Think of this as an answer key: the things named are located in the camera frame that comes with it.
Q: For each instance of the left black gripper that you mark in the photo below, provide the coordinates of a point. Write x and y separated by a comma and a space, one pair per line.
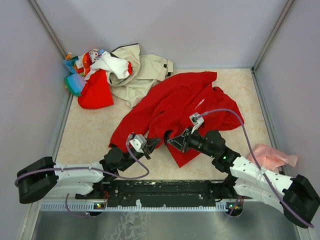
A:
151, 143

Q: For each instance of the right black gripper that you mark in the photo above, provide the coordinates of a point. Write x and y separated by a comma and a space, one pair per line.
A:
186, 137

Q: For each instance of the red zip jacket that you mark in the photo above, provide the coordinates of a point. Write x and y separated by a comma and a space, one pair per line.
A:
169, 105

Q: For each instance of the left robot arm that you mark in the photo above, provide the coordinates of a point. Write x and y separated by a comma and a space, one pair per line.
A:
46, 178

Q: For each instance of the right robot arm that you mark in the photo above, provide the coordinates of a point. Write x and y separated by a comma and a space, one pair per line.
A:
295, 197

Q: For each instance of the beige jacket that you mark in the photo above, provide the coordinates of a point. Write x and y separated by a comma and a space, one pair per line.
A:
147, 71

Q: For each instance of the red cloth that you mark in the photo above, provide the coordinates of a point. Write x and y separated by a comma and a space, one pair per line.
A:
96, 93

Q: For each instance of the pink cloth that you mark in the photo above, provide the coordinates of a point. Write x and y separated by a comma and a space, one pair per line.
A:
272, 158

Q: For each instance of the colourful striped cloth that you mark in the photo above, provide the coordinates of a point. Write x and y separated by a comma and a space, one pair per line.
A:
75, 81

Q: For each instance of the white printed shirt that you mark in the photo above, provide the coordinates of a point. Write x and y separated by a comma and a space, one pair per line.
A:
99, 59

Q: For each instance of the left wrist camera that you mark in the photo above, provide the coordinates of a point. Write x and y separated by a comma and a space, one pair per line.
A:
138, 142

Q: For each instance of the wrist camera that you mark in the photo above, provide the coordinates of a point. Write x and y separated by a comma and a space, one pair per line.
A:
197, 120
138, 142

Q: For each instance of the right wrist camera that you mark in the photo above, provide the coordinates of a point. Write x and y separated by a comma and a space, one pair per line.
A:
197, 120

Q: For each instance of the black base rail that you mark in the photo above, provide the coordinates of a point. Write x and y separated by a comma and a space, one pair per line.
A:
160, 193

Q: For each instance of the aluminium frame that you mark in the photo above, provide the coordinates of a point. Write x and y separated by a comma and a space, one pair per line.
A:
259, 55

